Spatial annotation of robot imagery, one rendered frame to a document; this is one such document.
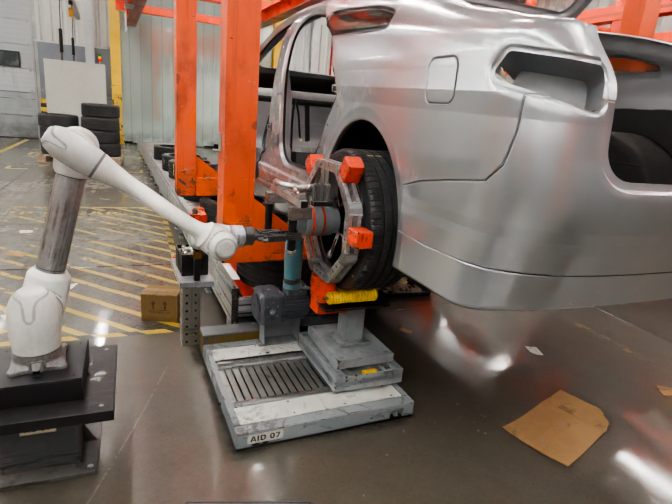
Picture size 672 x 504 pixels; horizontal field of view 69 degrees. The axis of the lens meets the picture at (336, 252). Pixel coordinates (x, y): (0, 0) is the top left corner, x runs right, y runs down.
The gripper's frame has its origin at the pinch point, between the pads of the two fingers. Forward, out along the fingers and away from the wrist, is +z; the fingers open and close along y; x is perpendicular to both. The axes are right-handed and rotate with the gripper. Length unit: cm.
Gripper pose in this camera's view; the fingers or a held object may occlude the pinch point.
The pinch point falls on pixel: (291, 235)
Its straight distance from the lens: 205.3
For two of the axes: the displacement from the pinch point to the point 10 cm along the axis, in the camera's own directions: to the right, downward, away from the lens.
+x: 0.9, -9.6, -2.7
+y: 4.0, 2.8, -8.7
